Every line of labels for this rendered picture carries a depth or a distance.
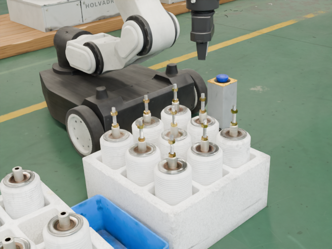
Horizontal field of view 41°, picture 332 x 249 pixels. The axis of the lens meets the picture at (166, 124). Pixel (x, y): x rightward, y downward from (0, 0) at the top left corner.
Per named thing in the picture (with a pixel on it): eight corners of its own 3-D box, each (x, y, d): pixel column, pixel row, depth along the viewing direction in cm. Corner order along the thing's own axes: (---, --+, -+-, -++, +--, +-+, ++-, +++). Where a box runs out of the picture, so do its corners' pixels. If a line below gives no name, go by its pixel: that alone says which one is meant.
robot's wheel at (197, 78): (169, 107, 205) (167, 66, 196) (177, 104, 208) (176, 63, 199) (200, 121, 192) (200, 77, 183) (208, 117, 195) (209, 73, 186)
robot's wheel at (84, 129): (68, 149, 174) (61, 102, 165) (79, 145, 177) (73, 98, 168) (98, 168, 160) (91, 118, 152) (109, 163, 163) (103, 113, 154)
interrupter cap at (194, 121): (206, 115, 139) (206, 112, 139) (220, 124, 133) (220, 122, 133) (185, 120, 136) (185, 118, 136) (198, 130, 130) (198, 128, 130)
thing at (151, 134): (162, 163, 148) (160, 114, 140) (168, 179, 140) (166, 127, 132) (133, 167, 147) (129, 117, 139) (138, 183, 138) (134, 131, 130)
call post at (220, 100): (206, 162, 161) (206, 81, 147) (219, 155, 165) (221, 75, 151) (221, 170, 156) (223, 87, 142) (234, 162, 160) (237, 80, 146)
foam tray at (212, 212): (88, 207, 140) (81, 157, 132) (178, 160, 163) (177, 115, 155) (174, 273, 114) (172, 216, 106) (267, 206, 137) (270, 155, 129)
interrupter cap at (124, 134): (128, 129, 132) (128, 127, 132) (130, 142, 125) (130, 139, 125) (103, 132, 131) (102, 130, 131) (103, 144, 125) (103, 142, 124)
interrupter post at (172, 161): (167, 165, 113) (166, 154, 112) (176, 164, 114) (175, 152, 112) (168, 170, 111) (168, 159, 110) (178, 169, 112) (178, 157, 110)
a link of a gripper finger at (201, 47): (196, 59, 124) (195, 37, 122) (207, 59, 124) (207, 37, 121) (195, 61, 123) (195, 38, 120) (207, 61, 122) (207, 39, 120)
